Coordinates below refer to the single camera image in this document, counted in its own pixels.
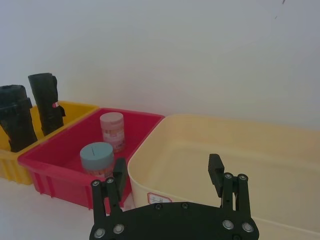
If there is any black bag roll, red label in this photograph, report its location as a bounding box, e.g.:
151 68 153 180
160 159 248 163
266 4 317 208
27 72 66 137

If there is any pink-lidded round jar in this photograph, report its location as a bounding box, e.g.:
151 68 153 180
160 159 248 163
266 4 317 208
99 112 126 154

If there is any cream plastic bin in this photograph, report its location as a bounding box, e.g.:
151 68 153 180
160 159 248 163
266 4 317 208
127 114 320 240

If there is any black bag roll with strap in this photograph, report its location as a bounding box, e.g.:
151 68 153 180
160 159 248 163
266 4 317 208
0 84 39 153

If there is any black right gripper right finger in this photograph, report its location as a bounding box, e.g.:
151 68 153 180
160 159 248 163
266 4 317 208
207 153 252 217

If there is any yellow plastic bin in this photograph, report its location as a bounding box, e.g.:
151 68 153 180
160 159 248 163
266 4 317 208
0 100 100 186

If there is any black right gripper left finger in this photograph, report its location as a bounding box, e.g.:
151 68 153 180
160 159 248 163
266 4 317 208
90 157 128 226

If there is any blue-lidded round jar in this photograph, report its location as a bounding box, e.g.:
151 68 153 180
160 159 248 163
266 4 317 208
79 142 116 179

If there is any red plastic bin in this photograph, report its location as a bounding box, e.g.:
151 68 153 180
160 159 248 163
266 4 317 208
17 107 166 215

